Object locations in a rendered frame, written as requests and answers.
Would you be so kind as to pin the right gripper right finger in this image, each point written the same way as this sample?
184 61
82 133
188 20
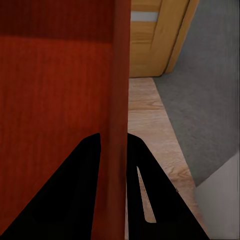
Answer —
174 220

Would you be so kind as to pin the door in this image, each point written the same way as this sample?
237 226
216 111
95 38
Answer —
157 33

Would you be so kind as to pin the storage box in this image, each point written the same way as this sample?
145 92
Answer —
64 76

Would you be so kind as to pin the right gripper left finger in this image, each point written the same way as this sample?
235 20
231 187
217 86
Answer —
63 209

